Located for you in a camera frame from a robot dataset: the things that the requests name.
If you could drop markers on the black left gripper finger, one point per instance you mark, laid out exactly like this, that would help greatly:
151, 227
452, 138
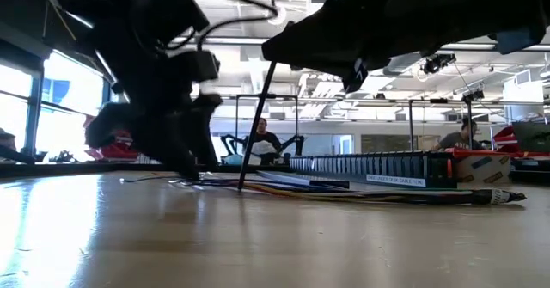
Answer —
163, 146
204, 124

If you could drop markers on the dark monitor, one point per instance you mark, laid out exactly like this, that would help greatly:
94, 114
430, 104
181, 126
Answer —
533, 137

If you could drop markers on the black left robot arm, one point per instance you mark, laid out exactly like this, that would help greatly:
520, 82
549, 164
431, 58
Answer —
94, 13

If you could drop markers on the black camera on pole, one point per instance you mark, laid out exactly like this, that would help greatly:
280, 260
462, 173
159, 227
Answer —
472, 95

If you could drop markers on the white bag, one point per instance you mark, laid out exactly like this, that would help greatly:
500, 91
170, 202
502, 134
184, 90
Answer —
263, 148

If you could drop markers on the blue window post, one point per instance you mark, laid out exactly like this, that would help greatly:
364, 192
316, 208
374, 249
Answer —
33, 116

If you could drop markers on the red shelf bins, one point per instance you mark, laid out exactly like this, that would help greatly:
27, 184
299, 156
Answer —
505, 139
116, 150

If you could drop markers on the red bin with taped label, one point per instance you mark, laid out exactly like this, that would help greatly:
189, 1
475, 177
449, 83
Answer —
481, 169

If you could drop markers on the black background robot arm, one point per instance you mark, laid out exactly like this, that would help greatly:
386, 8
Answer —
227, 142
296, 144

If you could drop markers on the person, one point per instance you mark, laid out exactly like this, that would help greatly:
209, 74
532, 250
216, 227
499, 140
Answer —
264, 137
455, 139

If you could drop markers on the black ceiling camera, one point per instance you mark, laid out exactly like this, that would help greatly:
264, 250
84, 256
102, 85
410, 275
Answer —
438, 62

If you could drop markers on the black table edge frame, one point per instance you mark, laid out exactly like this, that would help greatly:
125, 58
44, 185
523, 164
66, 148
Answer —
86, 167

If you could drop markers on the black zip tie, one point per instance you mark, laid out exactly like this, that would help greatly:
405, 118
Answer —
258, 120

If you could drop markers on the silver ventilation duct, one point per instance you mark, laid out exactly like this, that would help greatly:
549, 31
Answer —
399, 64

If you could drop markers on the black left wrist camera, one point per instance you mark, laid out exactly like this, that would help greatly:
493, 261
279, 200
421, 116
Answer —
167, 8

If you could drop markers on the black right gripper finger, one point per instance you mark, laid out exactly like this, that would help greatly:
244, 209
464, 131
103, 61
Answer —
326, 43
360, 75

